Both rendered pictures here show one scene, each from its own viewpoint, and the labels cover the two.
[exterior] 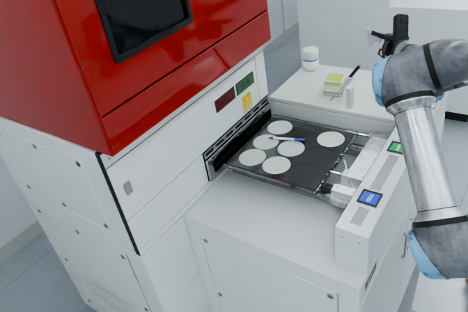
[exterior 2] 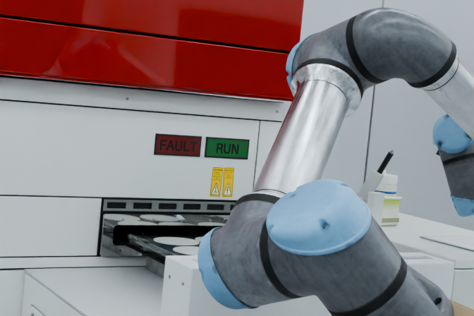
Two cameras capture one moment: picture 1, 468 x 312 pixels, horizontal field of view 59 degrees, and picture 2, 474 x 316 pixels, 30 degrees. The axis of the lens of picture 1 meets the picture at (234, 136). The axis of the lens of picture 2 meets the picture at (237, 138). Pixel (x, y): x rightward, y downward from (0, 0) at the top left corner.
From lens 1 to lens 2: 1.10 m
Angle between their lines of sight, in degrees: 35
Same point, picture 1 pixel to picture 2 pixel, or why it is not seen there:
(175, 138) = (64, 136)
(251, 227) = (93, 296)
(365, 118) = not seen: hidden behind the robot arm
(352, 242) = (176, 286)
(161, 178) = (15, 177)
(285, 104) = not seen: hidden behind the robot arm
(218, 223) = (58, 283)
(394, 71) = (314, 38)
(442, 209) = (267, 190)
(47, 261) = not seen: outside the picture
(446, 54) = (372, 14)
